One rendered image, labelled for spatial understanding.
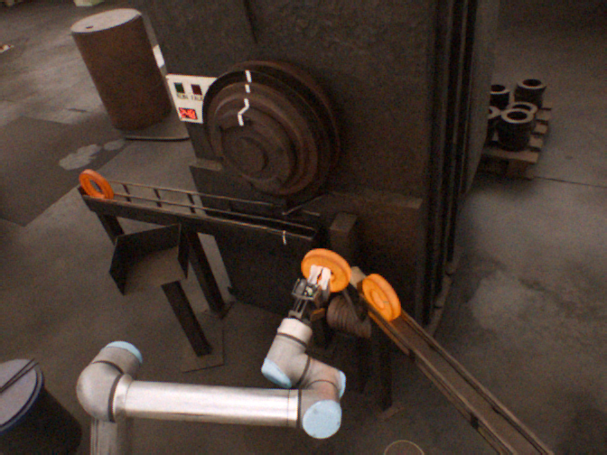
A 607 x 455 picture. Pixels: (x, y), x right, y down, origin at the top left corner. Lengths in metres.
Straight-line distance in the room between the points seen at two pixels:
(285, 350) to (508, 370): 1.21
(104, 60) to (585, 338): 3.80
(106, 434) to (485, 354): 1.55
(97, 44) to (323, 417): 3.60
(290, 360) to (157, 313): 1.47
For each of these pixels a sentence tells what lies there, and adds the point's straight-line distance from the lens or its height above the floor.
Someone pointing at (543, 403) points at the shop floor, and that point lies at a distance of 2.20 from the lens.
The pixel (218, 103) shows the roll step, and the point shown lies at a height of 1.24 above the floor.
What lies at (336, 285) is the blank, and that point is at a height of 0.78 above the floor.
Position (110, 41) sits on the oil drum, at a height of 0.78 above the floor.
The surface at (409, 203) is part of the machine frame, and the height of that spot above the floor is 0.87.
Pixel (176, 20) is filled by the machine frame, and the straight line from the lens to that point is 1.72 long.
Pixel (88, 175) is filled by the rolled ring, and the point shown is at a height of 0.75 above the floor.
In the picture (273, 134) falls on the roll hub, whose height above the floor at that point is 1.20.
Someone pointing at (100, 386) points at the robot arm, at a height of 0.92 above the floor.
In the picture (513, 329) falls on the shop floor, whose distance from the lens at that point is 2.37.
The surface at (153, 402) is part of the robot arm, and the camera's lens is 1.23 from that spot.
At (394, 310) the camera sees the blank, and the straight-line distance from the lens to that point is 1.45.
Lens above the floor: 1.87
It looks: 41 degrees down
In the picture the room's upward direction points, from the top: 10 degrees counter-clockwise
